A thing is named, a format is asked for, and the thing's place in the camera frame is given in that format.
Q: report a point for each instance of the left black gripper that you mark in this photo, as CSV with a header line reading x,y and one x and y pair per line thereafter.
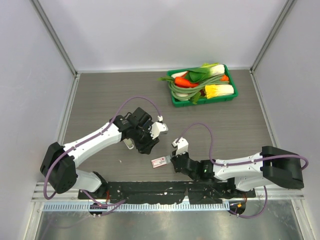
x,y
146,148

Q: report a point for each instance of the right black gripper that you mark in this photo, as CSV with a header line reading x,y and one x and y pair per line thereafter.
x,y
174,157

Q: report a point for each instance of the white beige stapler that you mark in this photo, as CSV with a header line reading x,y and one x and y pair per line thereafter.
x,y
129,143

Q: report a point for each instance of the red white staple box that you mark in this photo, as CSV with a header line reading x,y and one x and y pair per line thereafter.
x,y
161,161

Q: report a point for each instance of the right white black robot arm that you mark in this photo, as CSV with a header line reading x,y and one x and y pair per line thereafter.
x,y
271,166

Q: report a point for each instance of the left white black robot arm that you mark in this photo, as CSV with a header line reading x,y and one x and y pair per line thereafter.
x,y
61,162

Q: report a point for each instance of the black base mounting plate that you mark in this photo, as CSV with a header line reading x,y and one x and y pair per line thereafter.
x,y
169,192

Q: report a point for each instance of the green plastic tray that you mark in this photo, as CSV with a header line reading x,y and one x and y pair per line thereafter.
x,y
200,98

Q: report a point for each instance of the green toy long beans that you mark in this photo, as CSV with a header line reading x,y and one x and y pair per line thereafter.
x,y
185,94

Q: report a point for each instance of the orange toy carrot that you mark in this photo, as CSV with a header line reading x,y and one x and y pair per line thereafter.
x,y
184,83

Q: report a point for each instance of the white toy radish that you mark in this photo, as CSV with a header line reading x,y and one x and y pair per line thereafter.
x,y
179,74

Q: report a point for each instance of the yellow white toy cabbage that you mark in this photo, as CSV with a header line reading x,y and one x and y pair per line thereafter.
x,y
218,90

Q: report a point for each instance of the white green toy bok choy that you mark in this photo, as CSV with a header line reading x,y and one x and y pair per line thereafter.
x,y
199,74

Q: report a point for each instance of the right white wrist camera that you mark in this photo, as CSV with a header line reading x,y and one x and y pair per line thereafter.
x,y
180,145

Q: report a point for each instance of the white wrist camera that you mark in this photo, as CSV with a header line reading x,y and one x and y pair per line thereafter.
x,y
180,145
158,128

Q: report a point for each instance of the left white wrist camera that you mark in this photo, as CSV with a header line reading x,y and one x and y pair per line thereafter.
x,y
158,128

